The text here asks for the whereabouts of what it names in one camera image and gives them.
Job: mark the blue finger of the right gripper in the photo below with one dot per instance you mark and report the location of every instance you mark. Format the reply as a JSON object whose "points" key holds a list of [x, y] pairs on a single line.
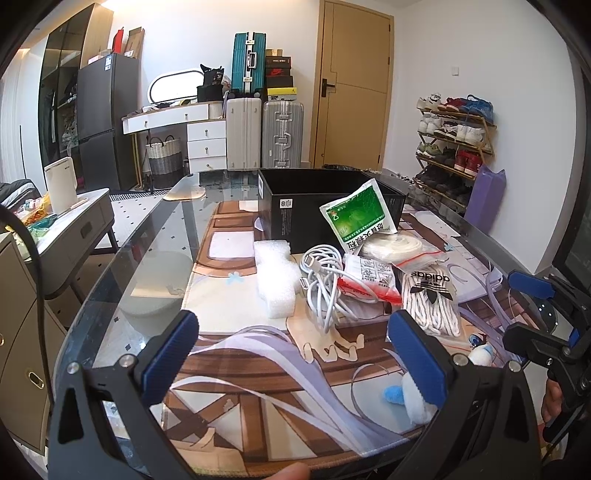
{"points": [[573, 338], [530, 285]]}

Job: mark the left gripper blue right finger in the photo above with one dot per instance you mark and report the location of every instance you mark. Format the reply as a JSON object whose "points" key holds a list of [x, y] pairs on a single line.
{"points": [[423, 356]]}

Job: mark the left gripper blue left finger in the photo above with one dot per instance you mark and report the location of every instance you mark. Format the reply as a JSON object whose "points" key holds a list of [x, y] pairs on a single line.
{"points": [[163, 356]]}

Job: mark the white blue plush toy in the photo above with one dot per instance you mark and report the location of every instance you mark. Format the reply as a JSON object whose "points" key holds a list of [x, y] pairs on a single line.
{"points": [[407, 394]]}

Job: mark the white adidas shoelaces bag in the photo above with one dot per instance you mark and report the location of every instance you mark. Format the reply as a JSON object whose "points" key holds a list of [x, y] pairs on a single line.
{"points": [[430, 297]]}

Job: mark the red edged white packet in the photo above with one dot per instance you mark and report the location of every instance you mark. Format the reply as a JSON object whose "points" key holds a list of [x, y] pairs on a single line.
{"points": [[369, 280]]}

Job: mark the green white sachet packet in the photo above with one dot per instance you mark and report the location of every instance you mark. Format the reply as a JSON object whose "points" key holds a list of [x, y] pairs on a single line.
{"points": [[358, 216]]}

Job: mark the white foam block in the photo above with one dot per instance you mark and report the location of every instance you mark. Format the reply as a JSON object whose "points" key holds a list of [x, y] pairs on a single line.
{"points": [[277, 277]]}

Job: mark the person's right hand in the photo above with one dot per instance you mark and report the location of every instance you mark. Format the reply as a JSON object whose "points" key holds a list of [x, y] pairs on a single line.
{"points": [[552, 401]]}

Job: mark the person's left hand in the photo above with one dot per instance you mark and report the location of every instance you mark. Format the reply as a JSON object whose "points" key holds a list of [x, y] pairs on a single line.
{"points": [[296, 471]]}

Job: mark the purple paper bag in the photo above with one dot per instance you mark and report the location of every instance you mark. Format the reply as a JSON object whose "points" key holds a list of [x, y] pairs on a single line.
{"points": [[486, 198]]}

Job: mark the anime printed desk mat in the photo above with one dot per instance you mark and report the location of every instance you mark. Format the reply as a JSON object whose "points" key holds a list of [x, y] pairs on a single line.
{"points": [[262, 390]]}

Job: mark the grey side cabinet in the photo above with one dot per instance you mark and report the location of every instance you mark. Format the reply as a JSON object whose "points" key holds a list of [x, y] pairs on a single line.
{"points": [[72, 238]]}

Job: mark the wooden shoe rack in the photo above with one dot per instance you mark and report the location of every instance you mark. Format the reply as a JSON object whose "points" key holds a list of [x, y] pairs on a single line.
{"points": [[456, 142]]}

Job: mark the black cardboard box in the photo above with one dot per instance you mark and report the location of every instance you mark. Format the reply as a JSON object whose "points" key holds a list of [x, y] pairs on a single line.
{"points": [[323, 203]]}

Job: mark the grey white woven basket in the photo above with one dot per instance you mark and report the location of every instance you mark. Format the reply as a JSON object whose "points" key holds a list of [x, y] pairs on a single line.
{"points": [[165, 161]]}

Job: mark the white electric kettle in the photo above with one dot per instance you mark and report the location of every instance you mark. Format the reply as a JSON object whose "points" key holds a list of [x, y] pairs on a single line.
{"points": [[61, 182]]}

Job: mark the tan wooden door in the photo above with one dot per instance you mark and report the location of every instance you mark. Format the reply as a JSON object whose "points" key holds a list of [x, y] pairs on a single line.
{"points": [[353, 86]]}

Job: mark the white dressing desk with drawers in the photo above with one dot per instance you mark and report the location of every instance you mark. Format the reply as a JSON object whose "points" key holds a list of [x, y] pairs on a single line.
{"points": [[204, 137]]}

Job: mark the silver aluminium suitcase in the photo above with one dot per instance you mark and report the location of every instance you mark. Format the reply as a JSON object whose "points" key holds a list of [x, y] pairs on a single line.
{"points": [[283, 127]]}

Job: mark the white suitcase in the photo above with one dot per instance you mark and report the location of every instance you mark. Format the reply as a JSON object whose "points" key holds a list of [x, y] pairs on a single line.
{"points": [[244, 133]]}

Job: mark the black handbag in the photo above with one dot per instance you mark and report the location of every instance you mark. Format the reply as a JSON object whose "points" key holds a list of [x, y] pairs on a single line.
{"points": [[212, 87]]}

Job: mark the oval black framed mirror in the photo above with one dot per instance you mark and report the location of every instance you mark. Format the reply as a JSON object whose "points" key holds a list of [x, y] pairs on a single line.
{"points": [[175, 87]]}

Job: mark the black refrigerator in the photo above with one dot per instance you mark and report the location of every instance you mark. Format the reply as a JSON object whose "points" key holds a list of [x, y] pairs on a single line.
{"points": [[107, 91]]}

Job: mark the stacked shoe boxes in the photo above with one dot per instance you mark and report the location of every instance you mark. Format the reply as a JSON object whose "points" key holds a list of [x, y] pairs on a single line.
{"points": [[279, 76]]}

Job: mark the teal suitcase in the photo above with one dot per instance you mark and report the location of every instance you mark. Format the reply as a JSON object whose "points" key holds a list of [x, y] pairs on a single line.
{"points": [[248, 71]]}

